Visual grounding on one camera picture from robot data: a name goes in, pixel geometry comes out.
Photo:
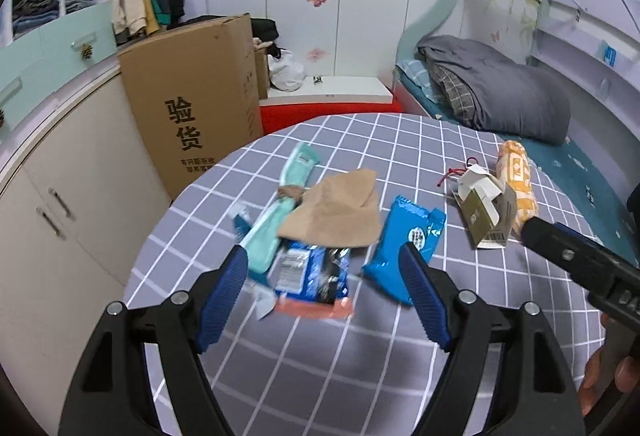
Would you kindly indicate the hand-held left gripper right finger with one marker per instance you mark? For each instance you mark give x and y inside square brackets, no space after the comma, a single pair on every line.
[425,301]

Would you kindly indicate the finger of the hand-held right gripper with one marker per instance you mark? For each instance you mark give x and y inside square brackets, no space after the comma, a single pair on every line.
[565,253]

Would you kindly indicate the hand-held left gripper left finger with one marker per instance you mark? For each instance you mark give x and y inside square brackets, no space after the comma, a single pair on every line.
[222,296]

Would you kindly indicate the blue snack packet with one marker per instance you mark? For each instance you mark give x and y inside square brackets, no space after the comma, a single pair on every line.
[400,236]

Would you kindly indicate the orange patterned snack packet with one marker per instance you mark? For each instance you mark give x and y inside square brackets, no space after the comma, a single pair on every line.
[517,181]

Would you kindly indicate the olive white carton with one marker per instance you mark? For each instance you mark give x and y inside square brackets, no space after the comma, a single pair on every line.
[482,221]

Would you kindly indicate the blue silver wrapper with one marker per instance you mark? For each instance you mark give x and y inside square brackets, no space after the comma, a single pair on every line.
[310,271]

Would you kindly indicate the orange wrapper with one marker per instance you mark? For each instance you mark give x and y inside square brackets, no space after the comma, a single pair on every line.
[315,310]

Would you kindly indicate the mint green long packet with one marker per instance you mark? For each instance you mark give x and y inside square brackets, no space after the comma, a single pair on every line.
[280,211]

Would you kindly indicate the brown paper piece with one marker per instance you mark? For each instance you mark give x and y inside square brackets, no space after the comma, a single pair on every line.
[335,211]

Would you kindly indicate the person's right hand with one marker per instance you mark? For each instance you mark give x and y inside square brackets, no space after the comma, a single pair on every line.
[597,376]

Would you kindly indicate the cream low cabinet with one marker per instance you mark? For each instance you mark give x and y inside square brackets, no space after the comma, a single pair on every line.
[75,241]

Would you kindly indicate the grey duvet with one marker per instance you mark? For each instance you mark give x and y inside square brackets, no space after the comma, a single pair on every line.
[500,91]

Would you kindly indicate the large cardboard box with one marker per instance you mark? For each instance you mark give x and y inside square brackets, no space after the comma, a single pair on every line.
[190,106]

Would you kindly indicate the small blue box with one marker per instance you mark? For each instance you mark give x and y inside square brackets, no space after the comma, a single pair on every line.
[609,54]

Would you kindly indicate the blue plaid pillow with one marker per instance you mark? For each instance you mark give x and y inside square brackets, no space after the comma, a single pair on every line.
[417,79]

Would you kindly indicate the white red step platform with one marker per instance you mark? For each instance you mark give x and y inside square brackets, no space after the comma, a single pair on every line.
[330,96]

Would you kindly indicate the small brown box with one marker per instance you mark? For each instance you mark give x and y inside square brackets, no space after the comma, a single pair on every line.
[261,71]

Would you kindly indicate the white plastic bag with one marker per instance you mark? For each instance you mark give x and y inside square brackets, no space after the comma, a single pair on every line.
[286,71]

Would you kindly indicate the faint pink butterfly sticker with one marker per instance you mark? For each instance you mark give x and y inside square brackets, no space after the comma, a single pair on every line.
[315,54]

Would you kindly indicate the black bag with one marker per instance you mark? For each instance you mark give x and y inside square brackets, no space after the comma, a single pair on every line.
[264,30]

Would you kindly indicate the teal drawer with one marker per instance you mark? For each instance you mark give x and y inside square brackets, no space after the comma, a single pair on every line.
[10,66]
[65,61]

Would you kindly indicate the grey folded clothes pile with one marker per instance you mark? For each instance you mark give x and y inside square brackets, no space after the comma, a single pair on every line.
[35,6]

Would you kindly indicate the lilac wall shelf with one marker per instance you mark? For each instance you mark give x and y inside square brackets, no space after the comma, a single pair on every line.
[585,66]

